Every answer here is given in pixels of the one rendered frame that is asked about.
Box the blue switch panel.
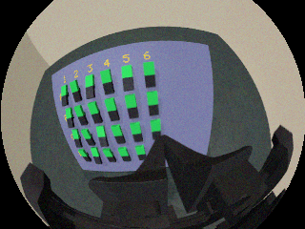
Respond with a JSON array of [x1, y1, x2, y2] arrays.
[[51, 41, 214, 172]]

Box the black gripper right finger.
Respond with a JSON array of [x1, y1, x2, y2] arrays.
[[161, 135, 253, 214]]

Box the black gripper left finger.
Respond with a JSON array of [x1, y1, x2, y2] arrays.
[[88, 136, 168, 214]]

